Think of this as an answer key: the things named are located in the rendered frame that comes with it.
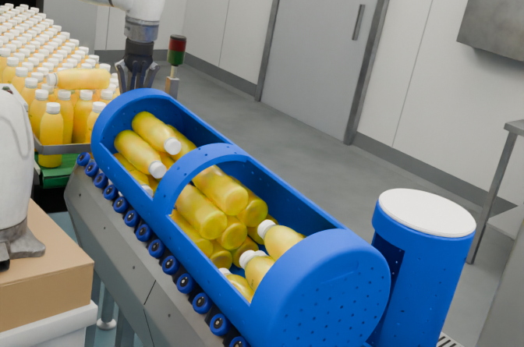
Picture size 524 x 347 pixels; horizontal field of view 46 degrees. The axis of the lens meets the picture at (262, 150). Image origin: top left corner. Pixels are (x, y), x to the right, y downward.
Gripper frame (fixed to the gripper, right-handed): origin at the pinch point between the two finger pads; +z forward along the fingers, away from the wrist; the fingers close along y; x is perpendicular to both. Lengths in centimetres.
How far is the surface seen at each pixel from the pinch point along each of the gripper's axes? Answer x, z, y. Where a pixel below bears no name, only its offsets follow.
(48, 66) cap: -65, 7, 4
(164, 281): 48, 24, 10
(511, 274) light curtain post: 135, -39, 34
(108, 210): 13.1, 23.6, 9.5
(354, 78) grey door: -219, 58, -298
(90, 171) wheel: -3.3, 19.9, 9.3
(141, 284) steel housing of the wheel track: 40, 29, 11
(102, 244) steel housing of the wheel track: 17.1, 31.6, 12.0
